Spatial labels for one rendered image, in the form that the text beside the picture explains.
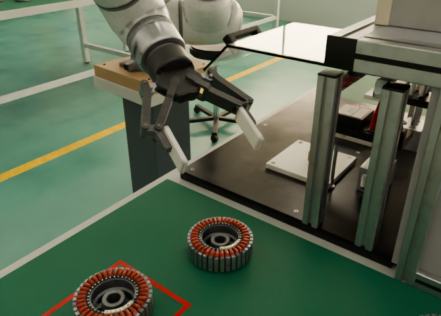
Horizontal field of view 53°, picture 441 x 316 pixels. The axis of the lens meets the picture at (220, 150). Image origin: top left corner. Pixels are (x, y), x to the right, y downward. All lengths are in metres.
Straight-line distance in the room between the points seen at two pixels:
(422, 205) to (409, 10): 0.29
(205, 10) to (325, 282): 1.01
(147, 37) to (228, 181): 0.35
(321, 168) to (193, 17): 0.90
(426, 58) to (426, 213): 0.22
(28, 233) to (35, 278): 1.42
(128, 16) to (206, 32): 0.79
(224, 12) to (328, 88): 0.87
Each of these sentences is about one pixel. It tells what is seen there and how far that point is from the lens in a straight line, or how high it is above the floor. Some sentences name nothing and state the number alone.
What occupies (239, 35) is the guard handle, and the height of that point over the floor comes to 1.06.
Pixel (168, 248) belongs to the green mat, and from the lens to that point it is 0.80.
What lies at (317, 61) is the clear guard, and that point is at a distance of 0.71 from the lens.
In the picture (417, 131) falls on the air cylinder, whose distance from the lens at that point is 1.12.
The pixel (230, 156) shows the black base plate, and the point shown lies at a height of 0.77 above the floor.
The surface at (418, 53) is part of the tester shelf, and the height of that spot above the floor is 1.11.
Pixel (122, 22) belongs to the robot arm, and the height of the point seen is 1.11.
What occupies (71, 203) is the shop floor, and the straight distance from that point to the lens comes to 2.34.
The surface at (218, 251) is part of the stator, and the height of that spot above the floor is 0.79.
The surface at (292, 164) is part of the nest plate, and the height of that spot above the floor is 0.78.
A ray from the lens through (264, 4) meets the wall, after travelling 6.61.
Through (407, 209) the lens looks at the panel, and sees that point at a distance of 0.72.
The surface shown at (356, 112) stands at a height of 0.92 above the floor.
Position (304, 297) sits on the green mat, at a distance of 0.72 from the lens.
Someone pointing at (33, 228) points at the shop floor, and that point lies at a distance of 2.23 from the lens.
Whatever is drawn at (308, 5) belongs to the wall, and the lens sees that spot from 6.27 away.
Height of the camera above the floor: 1.26
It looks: 28 degrees down
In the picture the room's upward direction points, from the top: straight up
